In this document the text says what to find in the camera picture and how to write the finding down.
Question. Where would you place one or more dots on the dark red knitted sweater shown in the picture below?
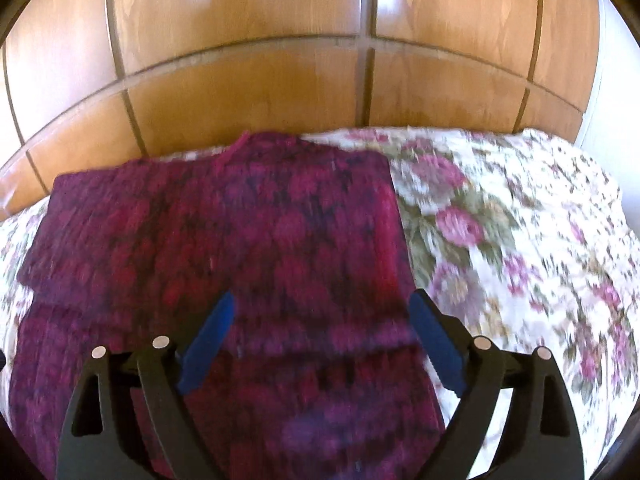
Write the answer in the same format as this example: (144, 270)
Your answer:
(225, 240)

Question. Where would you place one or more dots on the floral quilted bedspread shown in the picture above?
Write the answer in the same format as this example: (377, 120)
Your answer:
(525, 240)

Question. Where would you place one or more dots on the wooden panelled wardrobe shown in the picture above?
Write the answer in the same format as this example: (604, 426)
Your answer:
(300, 50)

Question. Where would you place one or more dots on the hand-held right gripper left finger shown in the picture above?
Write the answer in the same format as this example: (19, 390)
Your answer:
(210, 340)

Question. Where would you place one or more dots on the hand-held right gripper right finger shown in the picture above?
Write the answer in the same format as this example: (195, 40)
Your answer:
(437, 340)

